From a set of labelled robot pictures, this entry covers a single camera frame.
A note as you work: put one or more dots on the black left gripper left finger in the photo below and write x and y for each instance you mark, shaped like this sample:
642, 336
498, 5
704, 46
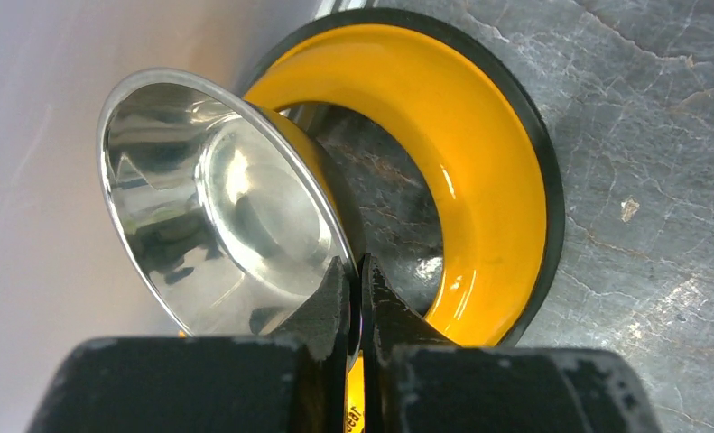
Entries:
293, 380

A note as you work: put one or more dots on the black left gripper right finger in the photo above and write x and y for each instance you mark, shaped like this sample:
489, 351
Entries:
417, 380

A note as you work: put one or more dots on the steel pet bowl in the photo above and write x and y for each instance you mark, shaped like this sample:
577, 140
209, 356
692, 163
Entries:
230, 213

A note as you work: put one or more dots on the orange double bowl holder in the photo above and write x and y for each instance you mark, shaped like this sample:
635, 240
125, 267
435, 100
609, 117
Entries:
473, 132

